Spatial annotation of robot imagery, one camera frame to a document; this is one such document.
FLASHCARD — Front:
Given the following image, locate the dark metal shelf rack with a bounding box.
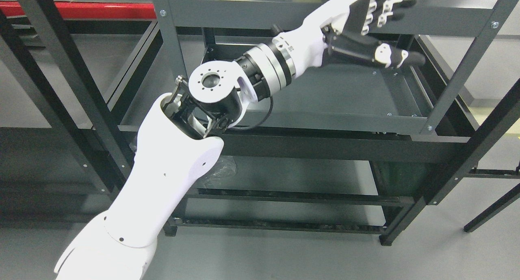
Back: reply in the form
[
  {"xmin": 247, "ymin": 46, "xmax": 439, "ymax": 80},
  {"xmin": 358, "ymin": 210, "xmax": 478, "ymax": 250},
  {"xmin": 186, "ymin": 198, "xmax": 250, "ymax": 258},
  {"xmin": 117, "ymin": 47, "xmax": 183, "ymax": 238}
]
[{"xmin": 1, "ymin": 0, "xmax": 519, "ymax": 245}]

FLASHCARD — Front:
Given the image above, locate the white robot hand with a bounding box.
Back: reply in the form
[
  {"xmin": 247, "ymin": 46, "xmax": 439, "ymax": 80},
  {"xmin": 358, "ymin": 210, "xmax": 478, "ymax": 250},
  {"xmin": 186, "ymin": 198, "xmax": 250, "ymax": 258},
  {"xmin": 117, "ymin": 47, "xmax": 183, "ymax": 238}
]
[{"xmin": 276, "ymin": 0, "xmax": 426, "ymax": 79}]

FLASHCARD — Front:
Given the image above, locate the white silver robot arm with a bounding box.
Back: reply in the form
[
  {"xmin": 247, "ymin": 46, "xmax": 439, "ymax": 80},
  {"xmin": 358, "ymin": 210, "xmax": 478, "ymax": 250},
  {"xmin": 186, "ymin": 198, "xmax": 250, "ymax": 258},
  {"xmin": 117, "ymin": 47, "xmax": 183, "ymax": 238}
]
[{"xmin": 54, "ymin": 0, "xmax": 425, "ymax": 280}]

